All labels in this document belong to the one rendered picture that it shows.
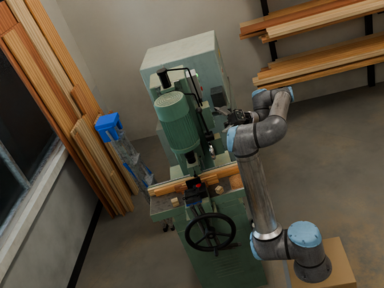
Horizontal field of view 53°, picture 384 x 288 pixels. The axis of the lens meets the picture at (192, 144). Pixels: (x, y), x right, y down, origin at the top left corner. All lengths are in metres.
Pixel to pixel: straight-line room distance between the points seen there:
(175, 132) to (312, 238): 0.87
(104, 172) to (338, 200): 2.06
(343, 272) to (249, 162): 0.76
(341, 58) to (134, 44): 2.19
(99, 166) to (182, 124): 1.67
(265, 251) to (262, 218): 0.19
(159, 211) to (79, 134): 1.39
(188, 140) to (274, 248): 0.71
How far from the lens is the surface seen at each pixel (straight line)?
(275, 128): 1.69
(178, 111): 2.01
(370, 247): 3.04
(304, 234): 1.95
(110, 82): 4.67
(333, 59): 4.12
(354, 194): 3.41
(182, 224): 2.36
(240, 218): 2.38
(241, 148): 1.70
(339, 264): 2.16
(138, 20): 4.33
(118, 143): 3.00
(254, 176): 1.77
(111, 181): 3.67
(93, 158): 3.56
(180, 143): 2.10
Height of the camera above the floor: 2.35
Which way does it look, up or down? 32 degrees down
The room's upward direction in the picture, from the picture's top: 20 degrees counter-clockwise
